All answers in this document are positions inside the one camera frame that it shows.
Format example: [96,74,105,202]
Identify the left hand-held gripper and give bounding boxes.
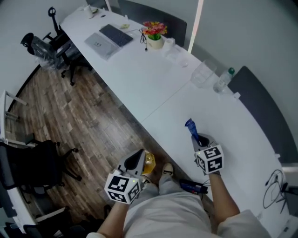
[104,149,146,205]

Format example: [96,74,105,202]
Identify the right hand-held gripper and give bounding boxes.
[190,133,224,175]

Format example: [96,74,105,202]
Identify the blue wrapper trash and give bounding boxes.
[184,118,199,141]

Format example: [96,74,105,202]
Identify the person's left forearm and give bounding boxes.
[95,199,131,238]

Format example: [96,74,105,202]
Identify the person's right forearm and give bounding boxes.
[208,171,241,230]

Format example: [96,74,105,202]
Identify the blue black power pack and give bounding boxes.
[178,178,209,195]

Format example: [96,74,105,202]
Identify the person's grey trousers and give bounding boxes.
[137,173,203,199]

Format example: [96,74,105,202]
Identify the person's white shirt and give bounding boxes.
[86,192,272,238]

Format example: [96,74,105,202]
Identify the dark desk partition panel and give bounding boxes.
[117,0,188,47]
[227,66,298,164]

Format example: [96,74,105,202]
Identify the clear bottle green cap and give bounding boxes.
[212,67,236,94]

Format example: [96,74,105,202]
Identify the clear plastic container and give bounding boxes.
[191,59,217,89]

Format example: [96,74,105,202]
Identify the white table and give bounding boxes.
[59,5,293,233]

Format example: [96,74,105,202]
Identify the white paper roll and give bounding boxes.
[162,38,176,51]

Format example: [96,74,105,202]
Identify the silver laptop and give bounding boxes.
[84,32,122,61]

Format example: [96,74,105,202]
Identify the dark keyboard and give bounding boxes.
[99,24,134,47]

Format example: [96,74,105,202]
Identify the white side desk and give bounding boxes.
[0,89,27,146]

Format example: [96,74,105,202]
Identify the white pillar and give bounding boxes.
[187,0,203,54]

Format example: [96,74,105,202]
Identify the potted red yellow flowers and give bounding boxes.
[142,21,168,50]

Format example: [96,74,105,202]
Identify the black mesh office chair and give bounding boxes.
[20,6,94,87]

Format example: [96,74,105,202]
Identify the black cable bundle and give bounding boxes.
[262,169,291,213]

